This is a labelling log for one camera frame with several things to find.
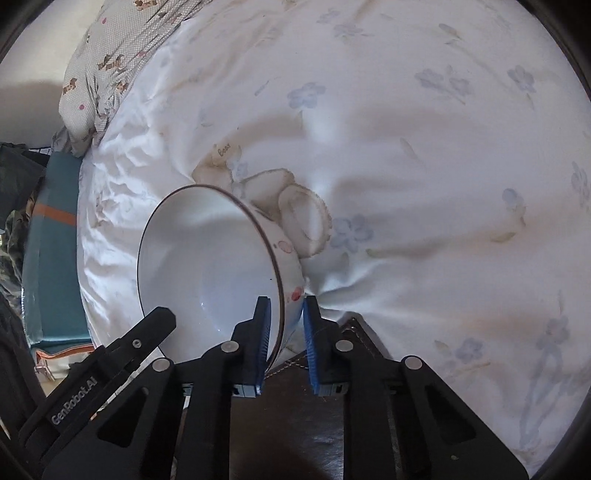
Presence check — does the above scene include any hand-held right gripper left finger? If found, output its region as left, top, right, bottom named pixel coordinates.
left=44, top=295, right=273, bottom=480

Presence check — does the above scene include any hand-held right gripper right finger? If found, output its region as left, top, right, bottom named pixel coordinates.
left=302, top=295, right=529, bottom=480

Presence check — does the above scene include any bear print checked quilt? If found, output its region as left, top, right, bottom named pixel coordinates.
left=59, top=0, right=195, bottom=155

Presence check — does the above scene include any dark leather table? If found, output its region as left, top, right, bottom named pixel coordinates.
left=175, top=316, right=393, bottom=480

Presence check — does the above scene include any white floral bed sheet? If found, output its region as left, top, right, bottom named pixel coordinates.
left=76, top=0, right=591, bottom=476

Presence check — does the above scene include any camouflage clothing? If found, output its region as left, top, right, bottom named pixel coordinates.
left=0, top=196, right=38, bottom=324

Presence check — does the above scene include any teal bed frame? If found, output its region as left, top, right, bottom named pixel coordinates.
left=21, top=150, right=98, bottom=381

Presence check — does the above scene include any white bowl with dark rim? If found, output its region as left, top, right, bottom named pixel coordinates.
left=137, top=184, right=306, bottom=365

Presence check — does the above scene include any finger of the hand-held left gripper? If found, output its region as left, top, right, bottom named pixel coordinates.
left=93, top=305, right=177, bottom=371

